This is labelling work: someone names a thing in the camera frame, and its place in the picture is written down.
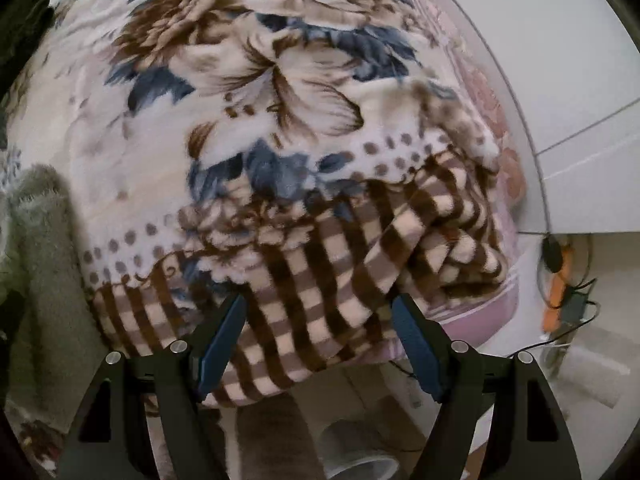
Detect pink bed mattress sheet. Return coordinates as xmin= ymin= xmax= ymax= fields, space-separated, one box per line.
xmin=395 ymin=0 xmax=531 ymax=361

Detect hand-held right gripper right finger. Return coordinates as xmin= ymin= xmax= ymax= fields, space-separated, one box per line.
xmin=391 ymin=292 xmax=583 ymax=480

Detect white nightstand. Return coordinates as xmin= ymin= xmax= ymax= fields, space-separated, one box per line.
xmin=295 ymin=340 xmax=636 ymax=480

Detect black plug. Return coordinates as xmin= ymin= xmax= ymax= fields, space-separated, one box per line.
xmin=542 ymin=235 xmax=566 ymax=273

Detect orange power strip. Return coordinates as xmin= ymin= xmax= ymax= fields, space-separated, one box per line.
xmin=542 ymin=242 xmax=576 ymax=332

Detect white bed headboard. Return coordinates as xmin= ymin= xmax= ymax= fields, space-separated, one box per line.
xmin=420 ymin=0 xmax=640 ymax=236

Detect floral fleece blanket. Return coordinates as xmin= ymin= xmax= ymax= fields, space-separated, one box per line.
xmin=0 ymin=0 xmax=511 ymax=478

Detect white round container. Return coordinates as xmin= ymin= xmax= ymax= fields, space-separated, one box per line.
xmin=319 ymin=420 xmax=401 ymax=480

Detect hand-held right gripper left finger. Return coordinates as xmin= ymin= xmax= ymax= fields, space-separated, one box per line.
xmin=57 ymin=292 xmax=248 ymax=480

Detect grey fluffy pants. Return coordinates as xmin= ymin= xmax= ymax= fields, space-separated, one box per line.
xmin=0 ymin=165 xmax=101 ymax=431

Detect black power adapter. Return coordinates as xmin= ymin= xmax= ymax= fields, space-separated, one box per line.
xmin=561 ymin=290 xmax=590 ymax=325

